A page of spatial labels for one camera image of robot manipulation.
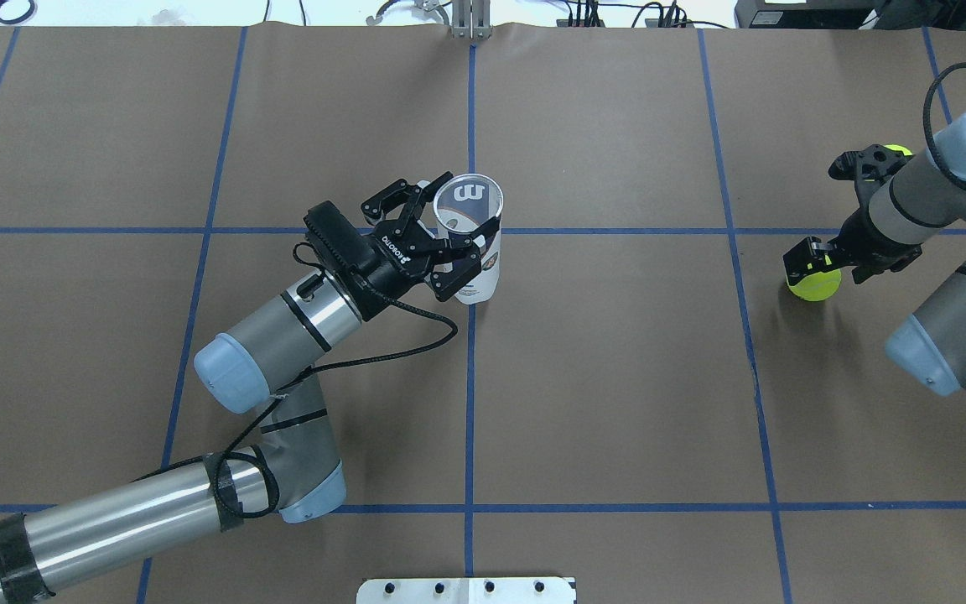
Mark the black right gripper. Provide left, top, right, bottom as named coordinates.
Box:
left=782, top=210, right=922, bottom=285

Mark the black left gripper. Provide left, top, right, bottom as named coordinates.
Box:
left=341, top=174, right=500, bottom=320

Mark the yellow tennis ball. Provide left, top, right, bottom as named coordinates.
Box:
left=786, top=263, right=843, bottom=302

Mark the Wilson tennis ball can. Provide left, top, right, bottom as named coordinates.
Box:
left=433, top=173, right=505, bottom=305

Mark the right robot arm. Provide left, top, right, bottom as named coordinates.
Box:
left=782, top=113, right=966, bottom=398

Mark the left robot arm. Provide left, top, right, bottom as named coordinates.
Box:
left=0, top=176, right=491, bottom=603

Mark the tennis ball with Wilson logo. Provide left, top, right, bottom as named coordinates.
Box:
left=883, top=143, right=915, bottom=161

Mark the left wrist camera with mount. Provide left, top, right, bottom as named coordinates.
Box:
left=304, top=201, right=378, bottom=280

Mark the right black camera cable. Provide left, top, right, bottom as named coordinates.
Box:
left=923, top=62, right=966, bottom=181

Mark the black camera cable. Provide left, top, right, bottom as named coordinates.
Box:
left=135, top=243, right=460, bottom=521
left=923, top=62, right=966, bottom=181

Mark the aluminium frame post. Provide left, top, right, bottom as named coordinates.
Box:
left=448, top=0, right=493, bottom=41

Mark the left black camera cable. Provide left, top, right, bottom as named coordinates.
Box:
left=135, top=243, right=460, bottom=521

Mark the white camera stand base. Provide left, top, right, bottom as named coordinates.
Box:
left=356, top=576, right=579, bottom=603

